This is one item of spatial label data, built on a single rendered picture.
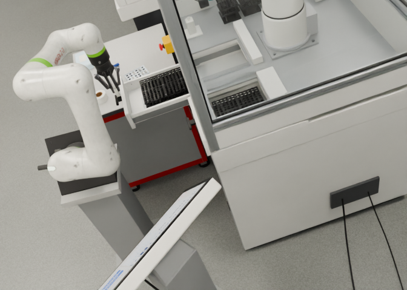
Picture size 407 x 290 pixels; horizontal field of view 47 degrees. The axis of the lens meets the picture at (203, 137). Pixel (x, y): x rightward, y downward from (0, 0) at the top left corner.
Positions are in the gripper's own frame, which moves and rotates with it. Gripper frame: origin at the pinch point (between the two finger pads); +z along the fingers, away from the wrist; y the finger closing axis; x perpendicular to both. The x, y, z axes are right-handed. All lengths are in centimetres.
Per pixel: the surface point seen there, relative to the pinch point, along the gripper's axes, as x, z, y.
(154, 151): -8, 60, -2
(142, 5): -77, 6, -24
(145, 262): 110, -26, -5
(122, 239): 39, 65, 27
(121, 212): 40, 41, 18
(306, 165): 58, 30, -73
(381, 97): 58, 2, -108
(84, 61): -51, 13, 18
